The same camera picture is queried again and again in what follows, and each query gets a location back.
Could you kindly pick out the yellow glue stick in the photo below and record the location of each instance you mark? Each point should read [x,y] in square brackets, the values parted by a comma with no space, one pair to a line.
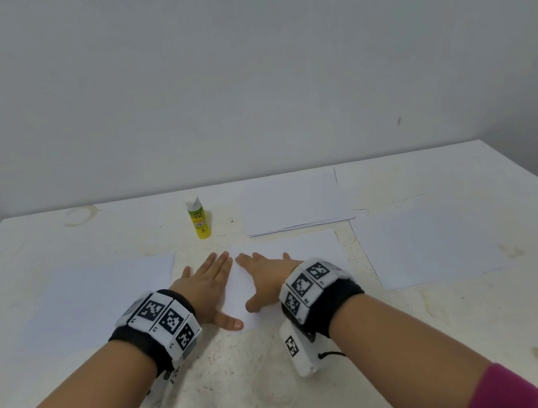
[199,219]

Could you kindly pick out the stack of white paper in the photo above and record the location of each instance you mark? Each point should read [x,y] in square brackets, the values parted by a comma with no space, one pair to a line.
[429,244]
[98,300]

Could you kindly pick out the person's left hand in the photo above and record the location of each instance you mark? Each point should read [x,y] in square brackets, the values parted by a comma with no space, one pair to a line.
[206,290]

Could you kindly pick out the person's right hand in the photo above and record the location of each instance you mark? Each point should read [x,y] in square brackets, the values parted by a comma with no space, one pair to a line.
[271,277]

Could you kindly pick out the glued white paper sheet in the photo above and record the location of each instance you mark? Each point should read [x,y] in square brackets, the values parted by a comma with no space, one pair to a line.
[325,248]
[296,200]

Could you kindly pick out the black marker wristband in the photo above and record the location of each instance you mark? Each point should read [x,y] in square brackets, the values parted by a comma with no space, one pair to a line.
[322,296]
[157,329]

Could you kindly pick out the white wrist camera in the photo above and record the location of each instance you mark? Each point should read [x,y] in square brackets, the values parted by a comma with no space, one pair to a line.
[163,386]
[299,349]

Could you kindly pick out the person's right forearm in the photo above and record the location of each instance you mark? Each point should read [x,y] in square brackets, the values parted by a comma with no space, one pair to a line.
[411,361]

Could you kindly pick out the pink sleeve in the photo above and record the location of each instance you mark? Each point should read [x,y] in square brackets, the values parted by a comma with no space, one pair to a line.
[510,392]

